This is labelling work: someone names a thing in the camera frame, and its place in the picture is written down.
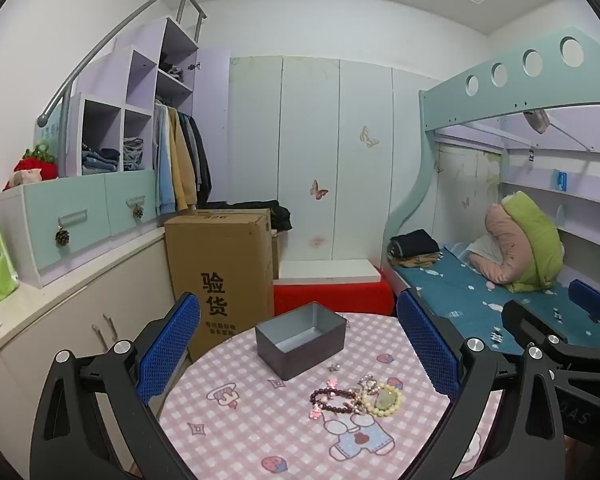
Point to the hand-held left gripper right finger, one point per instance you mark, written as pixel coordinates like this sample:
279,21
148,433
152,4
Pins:
427,345

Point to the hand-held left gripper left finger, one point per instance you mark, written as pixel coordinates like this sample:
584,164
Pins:
170,347

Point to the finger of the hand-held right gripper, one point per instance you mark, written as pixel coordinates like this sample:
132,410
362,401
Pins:
592,297
525,320

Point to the grey metal tin box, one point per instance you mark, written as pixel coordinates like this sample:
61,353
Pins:
280,360

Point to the small floral jewelry piece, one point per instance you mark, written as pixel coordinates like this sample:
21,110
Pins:
335,367

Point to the blue printed bed sheet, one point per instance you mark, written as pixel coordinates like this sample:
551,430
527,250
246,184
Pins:
455,290

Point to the pink and green quilt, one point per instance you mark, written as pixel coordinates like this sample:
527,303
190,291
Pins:
530,240

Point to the white pillow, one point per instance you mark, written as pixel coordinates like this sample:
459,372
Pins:
485,250

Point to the large cardboard box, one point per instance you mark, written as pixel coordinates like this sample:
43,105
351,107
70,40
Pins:
215,260

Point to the stack of folded dark clothes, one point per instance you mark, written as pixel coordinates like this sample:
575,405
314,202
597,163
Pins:
415,242

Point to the red upholstered bench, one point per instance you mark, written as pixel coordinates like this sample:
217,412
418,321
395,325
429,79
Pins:
330,295

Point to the beige cabinet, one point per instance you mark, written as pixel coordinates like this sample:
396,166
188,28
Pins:
55,340

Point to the small blue shelf item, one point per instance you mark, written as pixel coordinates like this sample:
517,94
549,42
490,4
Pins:
561,180

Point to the white board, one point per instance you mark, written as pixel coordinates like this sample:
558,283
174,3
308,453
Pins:
325,271

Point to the pine cone ornament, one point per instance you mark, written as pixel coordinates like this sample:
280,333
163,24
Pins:
138,211
62,237

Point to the pale pink flower sticker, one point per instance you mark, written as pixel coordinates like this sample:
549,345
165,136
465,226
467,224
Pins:
317,241

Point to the black clothes pile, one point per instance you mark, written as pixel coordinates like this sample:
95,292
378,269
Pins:
280,215

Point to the light blue hanging jacket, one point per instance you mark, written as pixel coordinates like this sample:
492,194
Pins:
164,170

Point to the yellow hanging jacket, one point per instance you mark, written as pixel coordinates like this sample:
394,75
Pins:
184,170

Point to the dark hanging jackets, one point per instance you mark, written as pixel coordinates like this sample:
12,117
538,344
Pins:
202,170

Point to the grey bed lamp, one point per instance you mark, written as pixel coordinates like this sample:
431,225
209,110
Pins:
537,121

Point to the teal drawer unit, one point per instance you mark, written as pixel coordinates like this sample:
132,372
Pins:
40,210

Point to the pink brown butterfly sticker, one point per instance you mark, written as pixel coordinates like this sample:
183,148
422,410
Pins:
318,190

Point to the folded jeans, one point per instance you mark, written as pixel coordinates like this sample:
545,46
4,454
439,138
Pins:
132,155
97,162

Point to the tan butterfly sticker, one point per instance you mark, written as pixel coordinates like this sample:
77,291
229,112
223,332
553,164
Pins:
369,137

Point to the teal bunk bed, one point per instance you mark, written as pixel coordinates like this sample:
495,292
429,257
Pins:
510,95

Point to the pink plush toy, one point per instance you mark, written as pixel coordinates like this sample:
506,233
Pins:
22,179

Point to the red strawberry plush toy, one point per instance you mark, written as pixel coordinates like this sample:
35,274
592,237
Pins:
35,167

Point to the grey metal handrail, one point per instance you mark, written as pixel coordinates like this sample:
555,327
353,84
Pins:
65,130

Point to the white wardrobe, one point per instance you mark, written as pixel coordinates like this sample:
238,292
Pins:
305,135

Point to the purple shelf unit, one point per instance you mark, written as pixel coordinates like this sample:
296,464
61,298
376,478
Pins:
140,67

